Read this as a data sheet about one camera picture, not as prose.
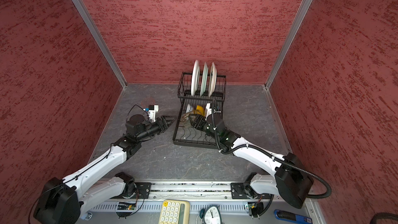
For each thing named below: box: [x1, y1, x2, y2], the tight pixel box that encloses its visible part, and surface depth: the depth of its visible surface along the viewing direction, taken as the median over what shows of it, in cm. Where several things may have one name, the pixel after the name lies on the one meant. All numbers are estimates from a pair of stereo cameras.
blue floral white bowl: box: [185, 103, 194, 114], surface depth 94 cm
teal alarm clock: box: [199, 204, 223, 224], surface depth 66 cm
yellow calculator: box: [158, 199, 190, 224], surface depth 69 cm
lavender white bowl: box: [205, 103, 212, 120], surface depth 74 cm
